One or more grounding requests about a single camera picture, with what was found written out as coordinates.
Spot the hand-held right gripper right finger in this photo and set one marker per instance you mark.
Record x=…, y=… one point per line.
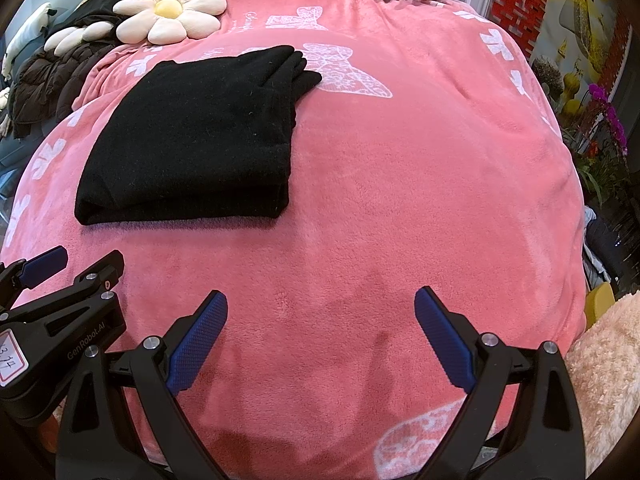
x=442, y=340

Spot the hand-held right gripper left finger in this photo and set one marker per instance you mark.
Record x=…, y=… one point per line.
x=197, y=345

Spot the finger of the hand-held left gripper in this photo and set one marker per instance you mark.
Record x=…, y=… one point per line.
x=45, y=262
x=97, y=280

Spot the black knit garment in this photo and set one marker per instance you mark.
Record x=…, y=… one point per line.
x=190, y=150

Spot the pink butterfly print blanket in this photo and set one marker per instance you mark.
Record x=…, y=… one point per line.
x=400, y=185

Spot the yellow stool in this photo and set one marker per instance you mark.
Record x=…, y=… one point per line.
x=600, y=300

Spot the fluffy beige cushion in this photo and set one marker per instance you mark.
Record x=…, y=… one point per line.
x=605, y=370

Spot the dark brown puffer jacket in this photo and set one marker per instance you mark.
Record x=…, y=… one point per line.
x=45, y=80

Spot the white petal flower pillow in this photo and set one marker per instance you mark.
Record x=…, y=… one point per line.
x=75, y=35

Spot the green potted plant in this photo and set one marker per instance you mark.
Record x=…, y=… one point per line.
x=597, y=165

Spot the white plush toy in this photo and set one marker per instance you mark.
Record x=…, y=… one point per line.
x=27, y=27

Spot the black cloth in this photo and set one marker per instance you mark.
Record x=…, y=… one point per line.
x=95, y=7

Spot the cream daisy flower pillow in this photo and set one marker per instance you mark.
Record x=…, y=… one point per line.
x=167, y=7

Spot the purple orchid plant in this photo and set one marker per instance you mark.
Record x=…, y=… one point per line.
x=607, y=107

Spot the yellow wall poster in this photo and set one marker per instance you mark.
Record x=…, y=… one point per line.
x=580, y=15

